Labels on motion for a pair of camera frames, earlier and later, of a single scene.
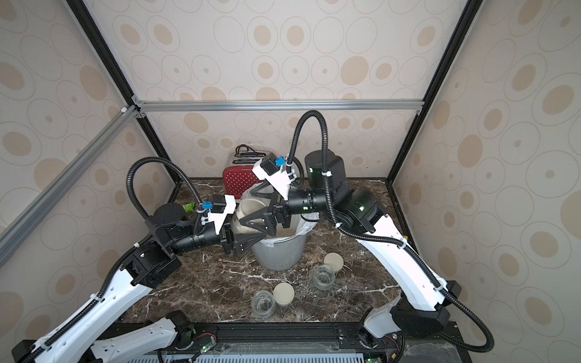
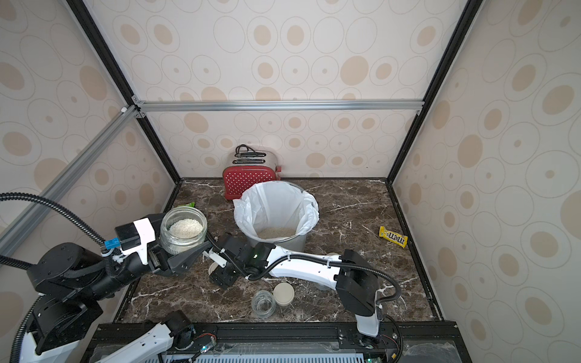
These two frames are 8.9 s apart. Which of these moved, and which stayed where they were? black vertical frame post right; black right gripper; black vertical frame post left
Moved: black right gripper
Stayed: black vertical frame post left; black vertical frame post right
